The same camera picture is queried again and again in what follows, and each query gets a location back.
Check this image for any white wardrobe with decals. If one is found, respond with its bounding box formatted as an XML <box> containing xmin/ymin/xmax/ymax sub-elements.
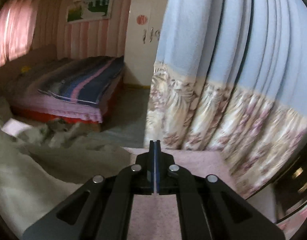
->
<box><xmin>124</xmin><ymin>0</ymin><xmax>168</xmax><ymax>87</ymax></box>

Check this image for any blue floral right curtain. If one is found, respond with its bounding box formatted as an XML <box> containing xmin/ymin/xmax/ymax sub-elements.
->
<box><xmin>144</xmin><ymin>0</ymin><xmax>307</xmax><ymax>197</ymax></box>

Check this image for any white and grey large garment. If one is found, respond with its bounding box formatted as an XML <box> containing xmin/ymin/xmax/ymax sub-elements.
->
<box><xmin>0</xmin><ymin>97</ymin><xmax>134</xmax><ymax>238</ymax></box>

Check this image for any pink window curtain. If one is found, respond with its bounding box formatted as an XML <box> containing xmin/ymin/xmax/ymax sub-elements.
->
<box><xmin>0</xmin><ymin>0</ymin><xmax>40</xmax><ymax>67</ymax></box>

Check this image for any pink floral bed sheet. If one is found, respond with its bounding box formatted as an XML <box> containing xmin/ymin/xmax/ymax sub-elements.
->
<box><xmin>127</xmin><ymin>150</ymin><xmax>236</xmax><ymax>239</ymax></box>

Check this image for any far bed striped blanket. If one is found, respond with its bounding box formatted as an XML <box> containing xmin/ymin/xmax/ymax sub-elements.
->
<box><xmin>0</xmin><ymin>45</ymin><xmax>125</xmax><ymax>124</ymax></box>

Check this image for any yellow item on far bed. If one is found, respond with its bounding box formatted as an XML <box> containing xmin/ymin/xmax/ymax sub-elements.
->
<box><xmin>21</xmin><ymin>66</ymin><xmax>31</xmax><ymax>73</ymax></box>

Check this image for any framed landscape wall picture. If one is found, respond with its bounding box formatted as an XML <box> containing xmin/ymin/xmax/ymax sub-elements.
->
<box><xmin>66</xmin><ymin>0</ymin><xmax>114</xmax><ymax>23</ymax></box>

